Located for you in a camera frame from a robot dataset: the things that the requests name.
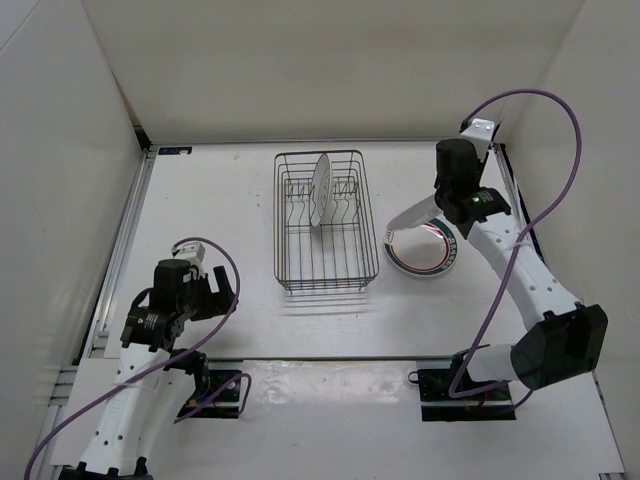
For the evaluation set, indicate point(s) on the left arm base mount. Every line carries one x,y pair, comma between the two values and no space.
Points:
224,396

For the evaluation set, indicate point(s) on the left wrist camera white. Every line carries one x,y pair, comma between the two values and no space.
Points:
194,253

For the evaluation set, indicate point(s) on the green red rimmed plate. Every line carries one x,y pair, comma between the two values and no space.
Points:
426,251

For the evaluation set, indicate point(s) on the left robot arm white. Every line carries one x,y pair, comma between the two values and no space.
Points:
154,379

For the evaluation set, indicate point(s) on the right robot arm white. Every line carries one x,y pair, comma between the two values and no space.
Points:
563,337

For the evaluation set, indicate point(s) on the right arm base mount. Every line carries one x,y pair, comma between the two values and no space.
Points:
433,376

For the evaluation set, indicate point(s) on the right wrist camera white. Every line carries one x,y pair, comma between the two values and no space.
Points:
480,133

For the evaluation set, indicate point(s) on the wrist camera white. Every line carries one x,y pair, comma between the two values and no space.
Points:
480,133
194,253

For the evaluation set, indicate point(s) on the white plate in rack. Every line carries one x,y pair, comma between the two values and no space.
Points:
321,186

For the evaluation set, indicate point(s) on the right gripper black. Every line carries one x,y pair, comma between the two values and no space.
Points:
480,166

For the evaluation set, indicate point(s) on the wire dish rack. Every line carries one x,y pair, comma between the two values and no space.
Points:
340,255

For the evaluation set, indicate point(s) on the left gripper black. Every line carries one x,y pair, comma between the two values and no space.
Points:
219,302

